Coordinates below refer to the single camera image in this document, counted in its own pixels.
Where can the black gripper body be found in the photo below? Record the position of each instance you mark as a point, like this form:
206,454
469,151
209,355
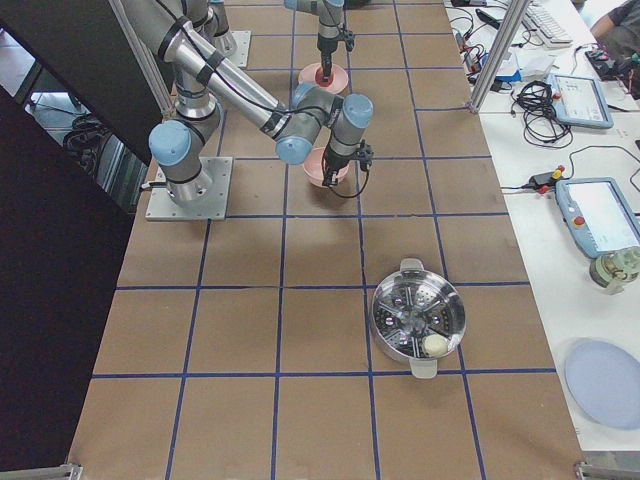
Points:
327,48
334,163

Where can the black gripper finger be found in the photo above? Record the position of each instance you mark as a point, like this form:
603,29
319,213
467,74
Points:
326,67
330,178

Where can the pink bowl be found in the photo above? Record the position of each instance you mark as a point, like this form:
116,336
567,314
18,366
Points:
313,167

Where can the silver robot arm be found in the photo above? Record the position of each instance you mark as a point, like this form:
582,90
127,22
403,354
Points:
194,37
331,31

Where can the pink plate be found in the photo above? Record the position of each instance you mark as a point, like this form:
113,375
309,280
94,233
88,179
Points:
337,83

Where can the blue plate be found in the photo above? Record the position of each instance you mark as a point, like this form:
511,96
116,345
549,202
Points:
603,379

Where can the steel steamer pot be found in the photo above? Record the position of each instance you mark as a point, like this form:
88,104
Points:
407,306

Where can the white steamed bun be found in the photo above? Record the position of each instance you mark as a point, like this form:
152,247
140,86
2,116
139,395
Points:
435,346

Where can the teach pendant tablet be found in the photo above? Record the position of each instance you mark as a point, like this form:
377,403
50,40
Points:
597,215
579,101

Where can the glass jar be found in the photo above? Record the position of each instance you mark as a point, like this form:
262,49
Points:
612,271

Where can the aluminium frame post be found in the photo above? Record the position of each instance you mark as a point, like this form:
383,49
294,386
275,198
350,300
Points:
505,34

